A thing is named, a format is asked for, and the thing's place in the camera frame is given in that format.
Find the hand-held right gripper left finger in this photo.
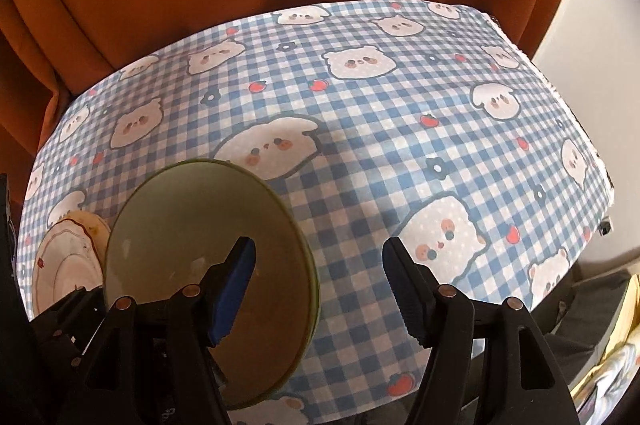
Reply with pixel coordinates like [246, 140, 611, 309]
[82, 236, 257, 425]

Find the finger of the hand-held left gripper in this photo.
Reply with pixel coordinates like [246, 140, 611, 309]
[32, 287, 108, 373]

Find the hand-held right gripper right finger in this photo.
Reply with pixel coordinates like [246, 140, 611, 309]
[382, 237, 581, 425]

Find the red patterned white plate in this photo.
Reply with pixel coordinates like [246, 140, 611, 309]
[31, 220, 108, 321]

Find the round yellow floral plate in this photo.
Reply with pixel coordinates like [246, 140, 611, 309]
[50, 211, 113, 256]

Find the blue floral ceramic bowl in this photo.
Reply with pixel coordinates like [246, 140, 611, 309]
[103, 159, 321, 411]

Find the blue checkered cartoon tablecloth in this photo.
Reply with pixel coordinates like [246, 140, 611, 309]
[15, 0, 616, 425]

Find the grey cloth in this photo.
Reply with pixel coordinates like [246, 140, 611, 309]
[550, 270, 632, 346]

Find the yellow cloth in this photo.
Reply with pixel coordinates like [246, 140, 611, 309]
[572, 275, 640, 421]

